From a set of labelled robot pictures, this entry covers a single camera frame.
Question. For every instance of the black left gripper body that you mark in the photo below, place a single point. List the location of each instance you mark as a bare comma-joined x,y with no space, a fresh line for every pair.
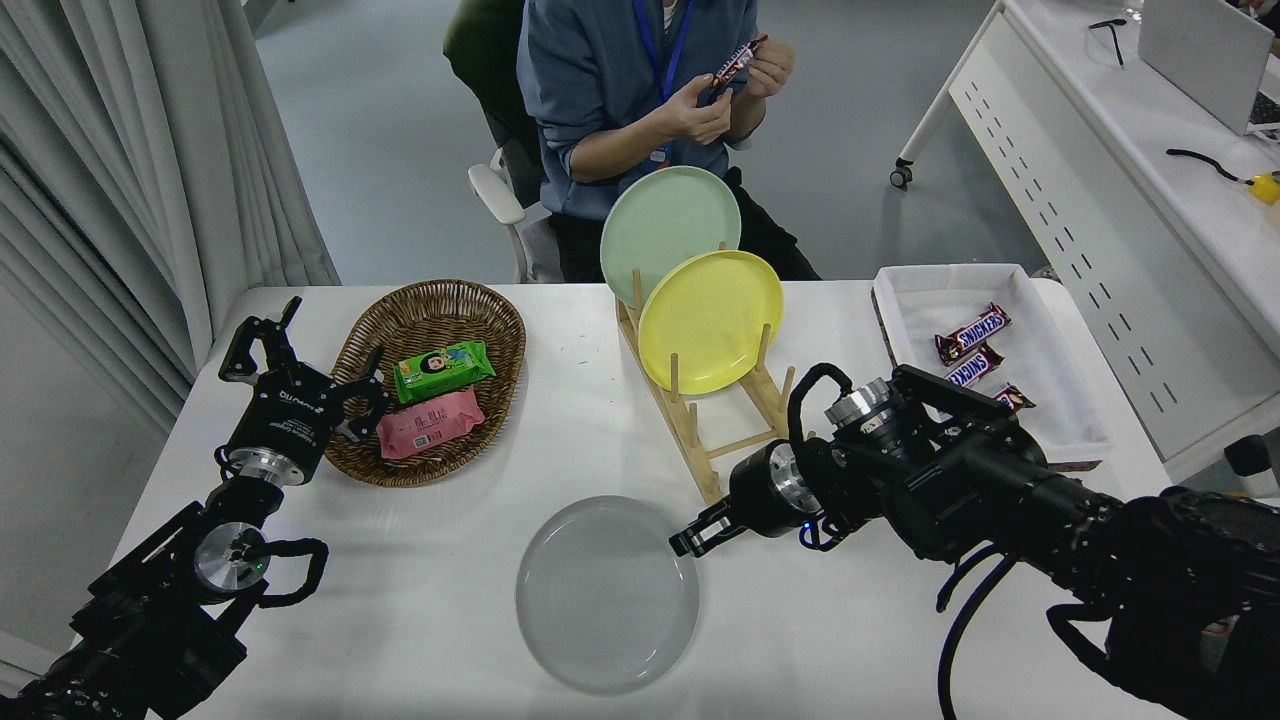
290,415

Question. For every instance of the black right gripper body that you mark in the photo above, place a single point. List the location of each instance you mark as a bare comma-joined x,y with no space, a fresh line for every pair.
755,495

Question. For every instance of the grey plate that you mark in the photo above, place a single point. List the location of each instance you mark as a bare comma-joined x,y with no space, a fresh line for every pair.
605,600

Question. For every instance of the brown chocolate snack bar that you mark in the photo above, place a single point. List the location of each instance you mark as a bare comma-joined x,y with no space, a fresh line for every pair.
975,332
738,62
975,368
1015,398

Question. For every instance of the person's right forearm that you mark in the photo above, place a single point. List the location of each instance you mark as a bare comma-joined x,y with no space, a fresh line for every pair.
620,150

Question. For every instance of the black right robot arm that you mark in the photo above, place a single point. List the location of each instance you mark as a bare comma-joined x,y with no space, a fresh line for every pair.
1000,500

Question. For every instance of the person's left forearm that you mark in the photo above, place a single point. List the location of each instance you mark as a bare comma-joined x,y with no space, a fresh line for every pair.
745,115

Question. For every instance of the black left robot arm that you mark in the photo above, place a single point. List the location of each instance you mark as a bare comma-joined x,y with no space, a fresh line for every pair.
150,610

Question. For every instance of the wooden plate rack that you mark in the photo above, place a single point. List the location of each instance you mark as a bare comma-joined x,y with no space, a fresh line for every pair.
700,450

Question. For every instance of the yellow plate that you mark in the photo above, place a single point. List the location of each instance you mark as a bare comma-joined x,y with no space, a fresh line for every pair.
710,320

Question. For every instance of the pale green plate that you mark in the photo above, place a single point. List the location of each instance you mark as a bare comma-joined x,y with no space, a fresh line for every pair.
665,225

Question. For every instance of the person's right hand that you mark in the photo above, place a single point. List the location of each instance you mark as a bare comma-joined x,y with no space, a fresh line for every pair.
705,112

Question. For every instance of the person's left hand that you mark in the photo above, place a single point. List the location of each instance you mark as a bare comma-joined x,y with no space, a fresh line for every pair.
770,70

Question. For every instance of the pink snack pack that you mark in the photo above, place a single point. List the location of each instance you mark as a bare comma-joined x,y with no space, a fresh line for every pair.
430,425

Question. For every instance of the green snack pack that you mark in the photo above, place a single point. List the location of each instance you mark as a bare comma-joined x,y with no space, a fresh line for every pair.
445,370

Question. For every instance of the brown wicker basket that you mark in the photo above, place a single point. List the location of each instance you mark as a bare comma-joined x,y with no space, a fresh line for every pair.
430,310

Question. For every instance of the office chair with white armrest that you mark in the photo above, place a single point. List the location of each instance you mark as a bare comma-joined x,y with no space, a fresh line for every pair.
495,195

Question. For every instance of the grey curtain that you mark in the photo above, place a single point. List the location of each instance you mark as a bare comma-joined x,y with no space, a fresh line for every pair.
100,150

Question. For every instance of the white lined tray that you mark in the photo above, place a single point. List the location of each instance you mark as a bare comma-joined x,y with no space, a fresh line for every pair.
950,290

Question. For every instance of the person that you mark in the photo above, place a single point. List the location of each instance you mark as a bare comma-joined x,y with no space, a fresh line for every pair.
580,60

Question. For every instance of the black floor caster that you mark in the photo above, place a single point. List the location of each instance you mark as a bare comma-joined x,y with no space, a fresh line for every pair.
1248,455

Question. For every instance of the white desk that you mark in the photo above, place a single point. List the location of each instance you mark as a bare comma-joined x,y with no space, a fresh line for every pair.
1100,130

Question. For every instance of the small yellow object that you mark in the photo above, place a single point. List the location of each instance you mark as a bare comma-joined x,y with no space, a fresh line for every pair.
1266,188

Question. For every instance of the silver laptop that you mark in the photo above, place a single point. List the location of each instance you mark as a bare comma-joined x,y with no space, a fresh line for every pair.
1200,55

